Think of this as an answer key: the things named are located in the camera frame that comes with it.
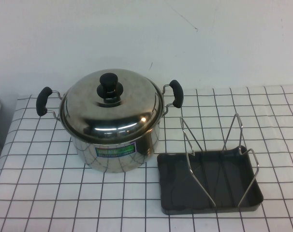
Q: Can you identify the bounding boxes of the white black grid tablecloth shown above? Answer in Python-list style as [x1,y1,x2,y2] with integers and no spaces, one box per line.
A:
[0,83,293,232]

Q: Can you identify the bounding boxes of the steel wire lid rack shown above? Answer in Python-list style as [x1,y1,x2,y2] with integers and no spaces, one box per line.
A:
[179,113,259,208]

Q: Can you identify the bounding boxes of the stainless steel pot black handles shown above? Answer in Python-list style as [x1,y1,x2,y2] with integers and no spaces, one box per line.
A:
[36,79,184,174]

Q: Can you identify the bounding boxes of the steel pot lid black knob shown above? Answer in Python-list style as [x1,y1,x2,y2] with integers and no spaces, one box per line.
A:
[58,72,165,142]

